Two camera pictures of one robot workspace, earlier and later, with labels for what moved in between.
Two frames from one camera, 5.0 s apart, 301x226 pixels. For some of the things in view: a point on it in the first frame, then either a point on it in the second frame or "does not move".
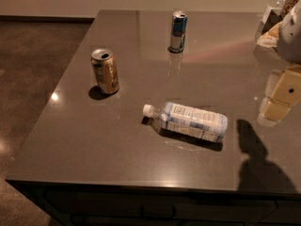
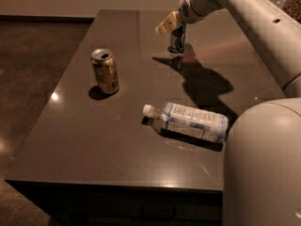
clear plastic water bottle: (193, 121) does not move
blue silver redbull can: (179, 24) does not move
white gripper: (291, 38) -> (189, 10)
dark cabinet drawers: (94, 204) does not move
